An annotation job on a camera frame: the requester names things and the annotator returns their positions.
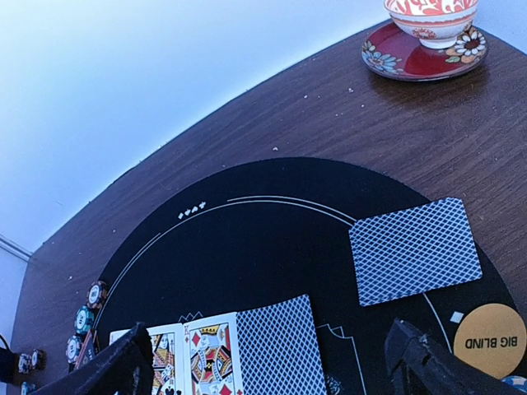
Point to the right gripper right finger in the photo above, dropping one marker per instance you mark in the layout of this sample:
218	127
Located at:
416	364

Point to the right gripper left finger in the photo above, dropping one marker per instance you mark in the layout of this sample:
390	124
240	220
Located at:
125	367

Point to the red black triangular all-in marker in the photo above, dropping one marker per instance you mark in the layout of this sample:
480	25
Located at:
89	349

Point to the queen of spades card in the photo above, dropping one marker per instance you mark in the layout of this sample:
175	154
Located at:
167	355

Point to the single white blue poker chip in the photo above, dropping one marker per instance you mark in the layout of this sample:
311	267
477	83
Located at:
74	349

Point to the single green blue poker chip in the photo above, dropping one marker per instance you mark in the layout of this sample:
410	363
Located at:
84	320

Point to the single brown 100 poker chip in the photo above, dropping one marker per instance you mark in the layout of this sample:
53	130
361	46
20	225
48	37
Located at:
97	295

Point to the orange big blind button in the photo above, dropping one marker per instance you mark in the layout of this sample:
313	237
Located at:
492	339

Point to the king of diamonds card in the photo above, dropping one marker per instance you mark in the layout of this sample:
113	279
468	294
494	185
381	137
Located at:
211	356

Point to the white blue poker chip stack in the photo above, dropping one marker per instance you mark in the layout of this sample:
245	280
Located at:
27	362

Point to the ace of diamonds card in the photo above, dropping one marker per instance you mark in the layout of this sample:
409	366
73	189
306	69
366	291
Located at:
116	335

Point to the dark blue cup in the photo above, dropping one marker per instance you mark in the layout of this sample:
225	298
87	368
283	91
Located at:
8	363

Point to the round black poker mat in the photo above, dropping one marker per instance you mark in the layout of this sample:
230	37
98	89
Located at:
268	231

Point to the red floral saucer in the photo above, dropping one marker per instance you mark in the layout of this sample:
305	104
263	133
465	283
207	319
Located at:
394	54

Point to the red white patterned tea bowl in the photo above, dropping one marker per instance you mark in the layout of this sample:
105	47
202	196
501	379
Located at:
436	24

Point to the left aluminium frame post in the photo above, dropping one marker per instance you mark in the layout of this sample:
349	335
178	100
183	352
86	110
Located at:
14	249

